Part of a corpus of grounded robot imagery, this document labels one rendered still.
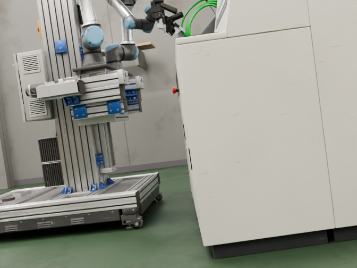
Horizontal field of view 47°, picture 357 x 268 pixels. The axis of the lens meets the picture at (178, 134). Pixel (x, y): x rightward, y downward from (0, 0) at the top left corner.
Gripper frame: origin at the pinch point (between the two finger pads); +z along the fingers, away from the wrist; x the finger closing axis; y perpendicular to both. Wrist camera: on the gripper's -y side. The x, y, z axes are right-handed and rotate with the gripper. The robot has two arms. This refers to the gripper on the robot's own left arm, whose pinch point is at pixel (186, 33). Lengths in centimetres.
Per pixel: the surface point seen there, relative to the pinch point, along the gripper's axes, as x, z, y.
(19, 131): -250, -216, 209
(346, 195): 66, 137, 26
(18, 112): -244, -233, 190
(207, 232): 78, 103, 77
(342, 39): 79, 94, -24
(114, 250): 51, 71, 122
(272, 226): 71, 122, 56
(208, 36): 94, 51, 12
